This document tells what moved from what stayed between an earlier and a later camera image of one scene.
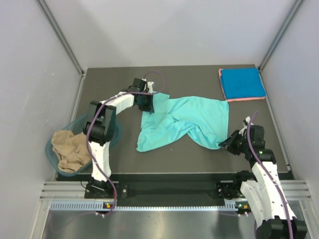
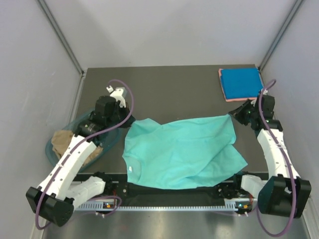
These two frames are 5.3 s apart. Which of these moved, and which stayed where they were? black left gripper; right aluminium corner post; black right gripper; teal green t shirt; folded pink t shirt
Moved: black left gripper; black right gripper; teal green t shirt
Stayed: folded pink t shirt; right aluminium corner post
